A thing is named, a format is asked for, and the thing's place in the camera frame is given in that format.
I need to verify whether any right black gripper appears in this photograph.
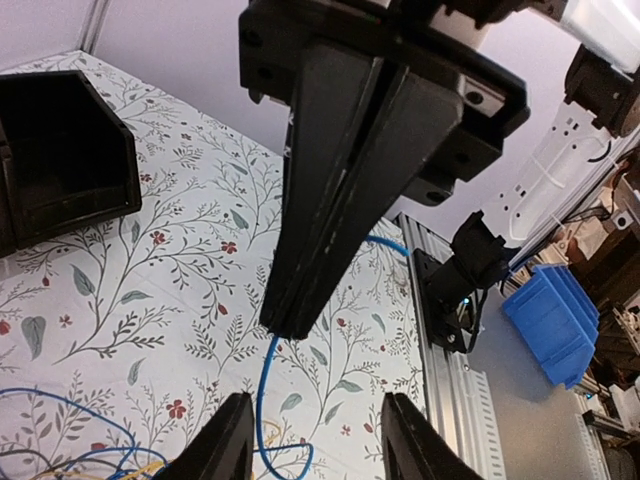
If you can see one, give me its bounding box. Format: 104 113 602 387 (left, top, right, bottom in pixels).
239 1 529 338

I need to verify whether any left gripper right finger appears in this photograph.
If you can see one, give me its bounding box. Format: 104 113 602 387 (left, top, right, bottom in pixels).
382 393 481 480

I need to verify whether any left aluminium frame post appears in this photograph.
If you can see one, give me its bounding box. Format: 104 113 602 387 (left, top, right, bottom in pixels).
78 0 112 54

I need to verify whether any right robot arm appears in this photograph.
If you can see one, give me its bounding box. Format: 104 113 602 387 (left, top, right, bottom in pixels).
239 1 639 340

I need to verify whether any black three-compartment bin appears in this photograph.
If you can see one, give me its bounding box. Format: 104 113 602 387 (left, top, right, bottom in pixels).
1 70 142 256

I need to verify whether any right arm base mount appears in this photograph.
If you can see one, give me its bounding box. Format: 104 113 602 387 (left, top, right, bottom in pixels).
411 248 486 354

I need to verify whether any blue plastic bin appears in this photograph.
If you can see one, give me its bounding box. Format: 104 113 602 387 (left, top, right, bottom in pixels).
502 265 599 390

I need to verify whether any aluminium front rail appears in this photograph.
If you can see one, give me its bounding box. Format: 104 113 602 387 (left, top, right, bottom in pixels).
396 212 506 479

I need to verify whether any floral tablecloth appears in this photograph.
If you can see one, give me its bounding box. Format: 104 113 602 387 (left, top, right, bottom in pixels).
1 51 422 479

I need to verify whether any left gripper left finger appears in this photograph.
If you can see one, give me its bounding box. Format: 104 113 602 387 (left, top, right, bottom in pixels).
162 393 254 480

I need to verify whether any blue cable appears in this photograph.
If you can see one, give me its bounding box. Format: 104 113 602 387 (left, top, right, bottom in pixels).
0 234 414 480

